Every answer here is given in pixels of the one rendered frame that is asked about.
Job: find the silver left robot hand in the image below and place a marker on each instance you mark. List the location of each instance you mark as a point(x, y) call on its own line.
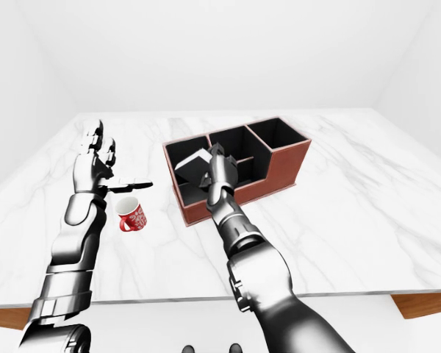
point(87, 167)

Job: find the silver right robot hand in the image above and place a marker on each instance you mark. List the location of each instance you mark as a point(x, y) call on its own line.
point(222, 171)

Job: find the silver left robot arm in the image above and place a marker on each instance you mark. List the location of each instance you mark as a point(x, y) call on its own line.
point(68, 253)

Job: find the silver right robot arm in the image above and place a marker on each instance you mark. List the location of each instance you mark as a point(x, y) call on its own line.
point(264, 279)

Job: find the red-brown desk caddy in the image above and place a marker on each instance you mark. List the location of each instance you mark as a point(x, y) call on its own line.
point(275, 162)

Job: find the red patterned mug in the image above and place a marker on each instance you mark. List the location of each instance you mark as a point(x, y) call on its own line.
point(133, 216)

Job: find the small dark rounded shape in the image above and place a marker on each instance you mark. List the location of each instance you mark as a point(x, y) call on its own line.
point(188, 349)
point(236, 348)

